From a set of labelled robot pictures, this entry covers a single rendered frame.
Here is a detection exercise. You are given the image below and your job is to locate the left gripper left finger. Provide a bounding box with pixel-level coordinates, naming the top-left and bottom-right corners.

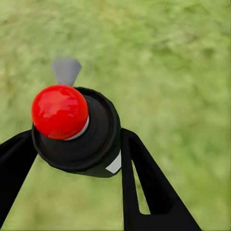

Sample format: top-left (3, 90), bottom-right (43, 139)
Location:
top-left (0, 130), bottom-right (38, 229)

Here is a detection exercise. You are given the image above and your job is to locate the pesticide atomizer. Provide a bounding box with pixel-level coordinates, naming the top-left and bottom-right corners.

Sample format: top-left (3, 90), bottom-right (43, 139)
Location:
top-left (31, 57), bottom-right (122, 178)

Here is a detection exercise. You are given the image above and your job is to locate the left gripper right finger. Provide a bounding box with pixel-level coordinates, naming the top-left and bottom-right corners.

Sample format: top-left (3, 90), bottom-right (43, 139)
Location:
top-left (121, 128), bottom-right (202, 231)

